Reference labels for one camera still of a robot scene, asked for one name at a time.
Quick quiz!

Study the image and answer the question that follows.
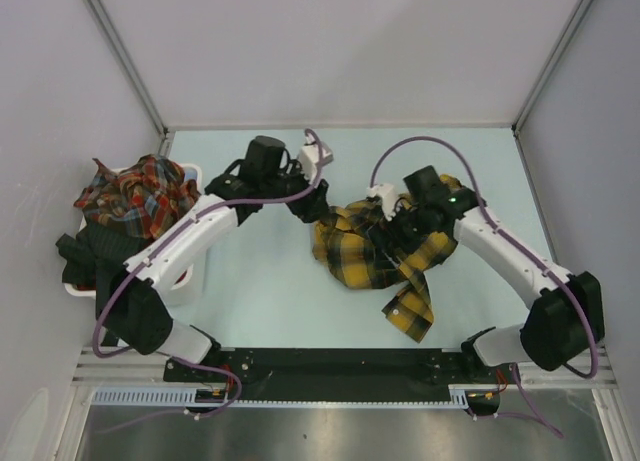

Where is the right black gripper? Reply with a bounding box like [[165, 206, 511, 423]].
[[367, 199, 433, 271]]

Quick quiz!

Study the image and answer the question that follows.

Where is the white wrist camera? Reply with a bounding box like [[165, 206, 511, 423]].
[[297, 134, 334, 184], [367, 183, 407, 221]]

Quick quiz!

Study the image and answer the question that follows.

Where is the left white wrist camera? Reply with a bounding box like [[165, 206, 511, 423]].
[[297, 134, 334, 184]]

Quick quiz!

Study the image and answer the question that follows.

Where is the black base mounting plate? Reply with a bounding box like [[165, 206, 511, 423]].
[[163, 345, 521, 405]]

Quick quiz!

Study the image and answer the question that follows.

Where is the red blue plaid shirt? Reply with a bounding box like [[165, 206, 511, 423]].
[[74, 154, 200, 240]]

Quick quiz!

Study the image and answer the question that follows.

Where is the white laundry basket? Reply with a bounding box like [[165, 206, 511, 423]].
[[63, 163, 206, 308]]

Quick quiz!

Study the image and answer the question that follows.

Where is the red black plaid shirt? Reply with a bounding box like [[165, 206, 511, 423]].
[[172, 264, 194, 290]]

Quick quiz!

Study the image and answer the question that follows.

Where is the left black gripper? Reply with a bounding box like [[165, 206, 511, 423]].
[[262, 158, 332, 223]]

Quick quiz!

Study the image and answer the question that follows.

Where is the yellow plaid shirt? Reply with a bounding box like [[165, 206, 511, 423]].
[[312, 199, 457, 343]]

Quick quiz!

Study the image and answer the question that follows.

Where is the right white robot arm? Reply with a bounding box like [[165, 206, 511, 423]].
[[367, 166, 605, 382]]

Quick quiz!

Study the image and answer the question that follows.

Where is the right aluminium frame post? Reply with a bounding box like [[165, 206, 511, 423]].
[[511, 0, 596, 139]]

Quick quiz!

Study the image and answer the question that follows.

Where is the white slotted cable duct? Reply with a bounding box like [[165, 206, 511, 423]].
[[89, 384, 474, 410]]

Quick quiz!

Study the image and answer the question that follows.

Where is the dark striped shirt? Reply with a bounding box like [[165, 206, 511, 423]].
[[55, 222, 151, 300]]

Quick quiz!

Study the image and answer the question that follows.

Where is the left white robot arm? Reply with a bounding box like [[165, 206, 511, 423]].
[[92, 129, 333, 381]]

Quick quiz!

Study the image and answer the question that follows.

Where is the left aluminium frame post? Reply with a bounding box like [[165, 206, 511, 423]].
[[83, 0, 168, 150]]

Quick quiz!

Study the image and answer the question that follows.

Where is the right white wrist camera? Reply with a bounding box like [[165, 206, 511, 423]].
[[367, 183, 407, 221]]

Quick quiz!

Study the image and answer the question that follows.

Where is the aluminium front rail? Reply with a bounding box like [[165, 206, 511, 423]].
[[72, 347, 617, 390]]

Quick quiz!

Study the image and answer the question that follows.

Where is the aluminium frame post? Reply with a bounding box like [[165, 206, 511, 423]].
[[83, 0, 168, 150], [511, 0, 596, 139]]

